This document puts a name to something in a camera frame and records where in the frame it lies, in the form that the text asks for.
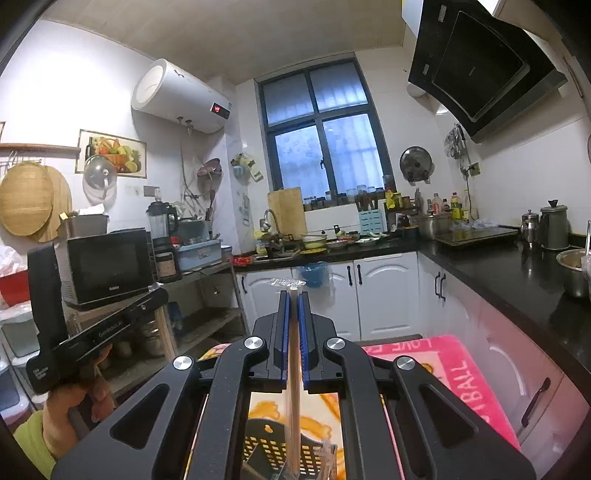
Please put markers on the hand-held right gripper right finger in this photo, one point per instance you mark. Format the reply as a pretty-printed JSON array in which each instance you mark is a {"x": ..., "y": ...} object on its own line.
[{"x": 305, "y": 341}]

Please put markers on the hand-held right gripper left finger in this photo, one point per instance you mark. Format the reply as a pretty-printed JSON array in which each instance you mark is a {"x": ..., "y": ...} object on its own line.
[{"x": 282, "y": 341}]

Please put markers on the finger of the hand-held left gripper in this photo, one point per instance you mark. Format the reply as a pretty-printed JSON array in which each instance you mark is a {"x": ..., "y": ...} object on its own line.
[{"x": 147, "y": 304}]

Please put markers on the plastic-wrapped chopstick pair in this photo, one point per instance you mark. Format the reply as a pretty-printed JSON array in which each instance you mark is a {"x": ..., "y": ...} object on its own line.
[{"x": 294, "y": 415}]

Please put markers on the dark green utensil holder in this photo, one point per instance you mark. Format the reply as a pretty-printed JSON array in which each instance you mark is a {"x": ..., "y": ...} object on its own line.
[{"x": 268, "y": 452}]

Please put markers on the cluster of small hanging utensils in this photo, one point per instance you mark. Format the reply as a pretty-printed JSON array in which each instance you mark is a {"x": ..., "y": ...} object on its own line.
[{"x": 456, "y": 141}]

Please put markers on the person's left hand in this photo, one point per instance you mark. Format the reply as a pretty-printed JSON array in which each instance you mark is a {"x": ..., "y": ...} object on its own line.
[{"x": 69, "y": 415}]

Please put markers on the stacked steel pots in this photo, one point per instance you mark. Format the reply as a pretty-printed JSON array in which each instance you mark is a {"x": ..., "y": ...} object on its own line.
[{"x": 150, "y": 339}]

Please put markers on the white plastic drawer unit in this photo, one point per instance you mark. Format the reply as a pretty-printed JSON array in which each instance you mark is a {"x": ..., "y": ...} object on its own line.
[{"x": 18, "y": 341}]

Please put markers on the red plastic basin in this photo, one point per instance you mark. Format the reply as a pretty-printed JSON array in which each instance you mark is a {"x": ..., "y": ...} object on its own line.
[{"x": 14, "y": 288}]

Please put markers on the black microwave oven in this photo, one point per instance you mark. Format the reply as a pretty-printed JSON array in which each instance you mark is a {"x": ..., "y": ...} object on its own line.
[{"x": 111, "y": 267}]

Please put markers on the blue plastic bag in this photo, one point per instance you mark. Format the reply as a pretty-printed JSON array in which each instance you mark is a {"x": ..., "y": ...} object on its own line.
[{"x": 313, "y": 274}]

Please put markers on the metal kitchen shelf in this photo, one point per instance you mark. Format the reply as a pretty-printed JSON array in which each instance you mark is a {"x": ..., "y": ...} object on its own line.
[{"x": 217, "y": 286}]

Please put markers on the light blue dish box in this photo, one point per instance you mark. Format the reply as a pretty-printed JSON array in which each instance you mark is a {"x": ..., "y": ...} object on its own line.
[{"x": 201, "y": 256}]

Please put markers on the black blender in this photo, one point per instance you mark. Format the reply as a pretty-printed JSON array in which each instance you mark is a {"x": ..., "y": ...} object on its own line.
[{"x": 161, "y": 221}]

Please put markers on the steel rectangular container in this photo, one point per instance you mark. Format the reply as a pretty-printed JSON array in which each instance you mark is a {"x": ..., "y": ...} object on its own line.
[{"x": 85, "y": 226}]

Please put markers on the white kitchen cabinets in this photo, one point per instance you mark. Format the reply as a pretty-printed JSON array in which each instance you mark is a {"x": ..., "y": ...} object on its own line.
[{"x": 392, "y": 295}]

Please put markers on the round bamboo tray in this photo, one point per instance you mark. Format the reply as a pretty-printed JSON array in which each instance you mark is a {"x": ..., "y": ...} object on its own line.
[
  {"x": 23, "y": 198},
  {"x": 62, "y": 203}
]

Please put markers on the steel faucet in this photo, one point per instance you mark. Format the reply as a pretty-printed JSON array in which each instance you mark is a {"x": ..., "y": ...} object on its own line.
[{"x": 270, "y": 221}]

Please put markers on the wooden cutting board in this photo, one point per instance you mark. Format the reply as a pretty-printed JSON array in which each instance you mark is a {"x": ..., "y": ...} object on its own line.
[{"x": 286, "y": 212}]

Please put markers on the glass pot lid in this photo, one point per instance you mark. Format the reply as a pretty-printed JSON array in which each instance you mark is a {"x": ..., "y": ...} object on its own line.
[{"x": 99, "y": 177}]

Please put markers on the light blue knife block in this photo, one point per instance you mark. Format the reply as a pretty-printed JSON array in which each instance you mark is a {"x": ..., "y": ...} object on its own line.
[{"x": 371, "y": 221}]

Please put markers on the pink printed bear blanket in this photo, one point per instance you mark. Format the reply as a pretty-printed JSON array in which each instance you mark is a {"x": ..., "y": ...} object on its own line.
[{"x": 443, "y": 369}]

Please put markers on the row of spice jars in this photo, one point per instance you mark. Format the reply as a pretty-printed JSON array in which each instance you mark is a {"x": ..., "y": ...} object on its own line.
[{"x": 341, "y": 197}]

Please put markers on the steel cooking pot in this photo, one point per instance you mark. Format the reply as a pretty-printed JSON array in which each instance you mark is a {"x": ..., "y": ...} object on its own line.
[{"x": 434, "y": 228}]

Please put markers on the dark framed window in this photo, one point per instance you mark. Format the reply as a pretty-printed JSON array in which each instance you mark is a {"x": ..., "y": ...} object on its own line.
[{"x": 341, "y": 147}]

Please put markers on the black gas stove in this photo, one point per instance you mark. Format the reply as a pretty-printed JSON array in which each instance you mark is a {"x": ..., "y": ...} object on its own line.
[{"x": 475, "y": 236}]

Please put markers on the cluster of condiment bottles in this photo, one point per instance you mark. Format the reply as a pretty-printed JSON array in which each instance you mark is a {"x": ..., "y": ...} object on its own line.
[{"x": 455, "y": 207}]

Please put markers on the black kitchen countertop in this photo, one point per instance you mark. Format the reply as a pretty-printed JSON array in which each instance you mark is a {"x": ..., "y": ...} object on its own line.
[{"x": 498, "y": 277}]

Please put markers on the steel pot lid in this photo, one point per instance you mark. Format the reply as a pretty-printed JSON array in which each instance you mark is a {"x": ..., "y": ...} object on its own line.
[{"x": 415, "y": 164}]

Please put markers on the white water heater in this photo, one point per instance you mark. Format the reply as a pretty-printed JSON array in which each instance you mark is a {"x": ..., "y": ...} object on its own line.
[{"x": 175, "y": 97}]

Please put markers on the small steel kettle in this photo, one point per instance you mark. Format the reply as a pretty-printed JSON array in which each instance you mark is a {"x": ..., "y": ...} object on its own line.
[{"x": 530, "y": 228}]

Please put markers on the large steel kettle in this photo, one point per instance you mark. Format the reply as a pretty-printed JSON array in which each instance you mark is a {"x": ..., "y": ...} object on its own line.
[{"x": 554, "y": 228}]

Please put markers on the black range hood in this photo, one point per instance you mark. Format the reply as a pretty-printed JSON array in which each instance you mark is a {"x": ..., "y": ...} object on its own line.
[{"x": 480, "y": 69}]

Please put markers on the hanging wall bowls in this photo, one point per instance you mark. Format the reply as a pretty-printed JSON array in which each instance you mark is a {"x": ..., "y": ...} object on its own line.
[{"x": 210, "y": 173}]

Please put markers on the fruit wall poster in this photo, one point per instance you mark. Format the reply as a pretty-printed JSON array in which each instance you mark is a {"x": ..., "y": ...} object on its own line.
[{"x": 129, "y": 152}]

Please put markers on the green wall holder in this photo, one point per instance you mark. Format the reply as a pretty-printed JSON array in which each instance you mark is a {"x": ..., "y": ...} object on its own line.
[{"x": 244, "y": 170}]

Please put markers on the wooden wall rail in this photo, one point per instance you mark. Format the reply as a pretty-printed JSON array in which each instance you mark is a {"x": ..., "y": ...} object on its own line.
[{"x": 41, "y": 147}]

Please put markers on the wall power outlet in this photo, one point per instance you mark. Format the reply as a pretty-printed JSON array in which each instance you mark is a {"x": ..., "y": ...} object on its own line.
[{"x": 474, "y": 169}]

